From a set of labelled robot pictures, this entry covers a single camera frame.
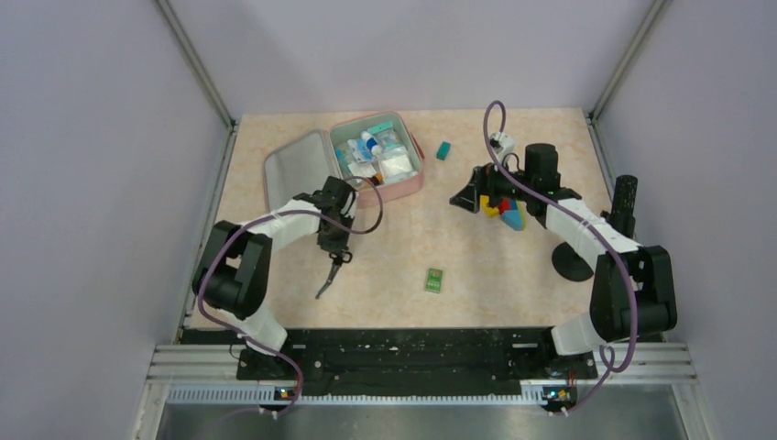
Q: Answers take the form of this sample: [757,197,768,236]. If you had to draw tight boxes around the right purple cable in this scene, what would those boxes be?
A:
[483,100,640,417]

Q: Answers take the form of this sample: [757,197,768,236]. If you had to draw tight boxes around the white blue bandage roll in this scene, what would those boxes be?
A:
[346,139,369,162]

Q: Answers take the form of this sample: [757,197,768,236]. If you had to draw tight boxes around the pink medicine kit case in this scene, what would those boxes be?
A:
[263,111,425,210]

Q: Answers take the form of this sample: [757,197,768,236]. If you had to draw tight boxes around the black medical scissors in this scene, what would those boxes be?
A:
[315,249,353,300]

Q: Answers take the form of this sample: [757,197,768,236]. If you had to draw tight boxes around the brown medicine bottle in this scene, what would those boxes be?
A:
[366,173,384,187]

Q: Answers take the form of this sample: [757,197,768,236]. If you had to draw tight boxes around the colourful toy blocks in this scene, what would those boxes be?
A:
[479,195,526,231]

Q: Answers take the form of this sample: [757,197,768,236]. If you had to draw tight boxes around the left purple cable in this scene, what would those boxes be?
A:
[197,176,385,420]

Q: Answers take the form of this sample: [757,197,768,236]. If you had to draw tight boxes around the small green box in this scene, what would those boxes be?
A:
[424,268,443,294]

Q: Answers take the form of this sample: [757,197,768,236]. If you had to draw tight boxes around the blue bandage strip packet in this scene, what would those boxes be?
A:
[347,139,381,163]

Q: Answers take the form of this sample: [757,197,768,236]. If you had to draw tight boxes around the clear bottle green label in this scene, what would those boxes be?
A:
[361,130,383,157]

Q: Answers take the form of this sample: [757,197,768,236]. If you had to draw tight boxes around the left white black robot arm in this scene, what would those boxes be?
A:
[192,177,357,379]

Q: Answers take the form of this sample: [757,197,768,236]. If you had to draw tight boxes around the white gauze packet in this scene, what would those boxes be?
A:
[352,162,379,187]
[378,152,414,182]

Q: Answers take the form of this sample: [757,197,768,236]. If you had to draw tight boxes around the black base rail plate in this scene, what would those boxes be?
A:
[182,327,598,397]

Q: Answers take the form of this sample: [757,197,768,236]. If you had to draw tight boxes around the purple cable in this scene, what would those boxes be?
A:
[197,176,385,420]
[483,100,640,417]

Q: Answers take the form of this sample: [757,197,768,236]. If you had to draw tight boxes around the teal topped swab packet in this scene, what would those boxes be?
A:
[367,121,403,151]

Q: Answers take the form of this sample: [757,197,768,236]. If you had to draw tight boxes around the small teal box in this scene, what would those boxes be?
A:
[435,141,452,161]

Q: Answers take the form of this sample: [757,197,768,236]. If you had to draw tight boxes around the black stand with handle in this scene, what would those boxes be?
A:
[545,175,639,282]

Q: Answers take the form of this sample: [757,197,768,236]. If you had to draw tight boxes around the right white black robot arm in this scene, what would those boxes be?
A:
[450,132,678,378]

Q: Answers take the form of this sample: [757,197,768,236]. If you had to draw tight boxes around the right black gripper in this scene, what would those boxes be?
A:
[450,156,534,215]

